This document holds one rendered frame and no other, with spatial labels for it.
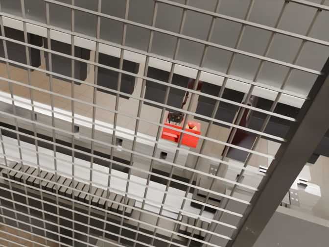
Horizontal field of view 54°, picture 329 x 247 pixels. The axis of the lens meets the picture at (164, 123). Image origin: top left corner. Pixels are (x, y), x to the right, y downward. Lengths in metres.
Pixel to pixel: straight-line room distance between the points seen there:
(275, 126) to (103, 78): 0.65
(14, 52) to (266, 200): 1.17
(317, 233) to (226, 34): 0.52
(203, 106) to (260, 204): 0.82
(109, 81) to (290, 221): 0.78
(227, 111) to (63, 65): 0.64
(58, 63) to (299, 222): 0.97
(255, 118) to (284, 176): 0.85
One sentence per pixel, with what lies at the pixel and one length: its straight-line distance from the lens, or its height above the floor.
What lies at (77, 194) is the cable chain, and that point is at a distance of 1.07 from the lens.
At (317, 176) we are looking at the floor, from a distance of 3.21.
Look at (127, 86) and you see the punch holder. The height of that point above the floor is 1.23.
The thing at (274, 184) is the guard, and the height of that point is 1.65.
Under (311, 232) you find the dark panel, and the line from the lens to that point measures 0.83.
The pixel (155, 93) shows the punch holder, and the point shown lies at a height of 1.23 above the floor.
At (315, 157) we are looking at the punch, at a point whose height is 1.14.
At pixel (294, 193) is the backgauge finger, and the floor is 1.00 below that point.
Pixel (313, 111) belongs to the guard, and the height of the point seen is 1.74.
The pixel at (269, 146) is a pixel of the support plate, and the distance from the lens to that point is 1.52.
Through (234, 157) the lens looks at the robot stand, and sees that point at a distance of 2.48.
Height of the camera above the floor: 1.88
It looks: 38 degrees down
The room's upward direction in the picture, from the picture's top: 13 degrees clockwise
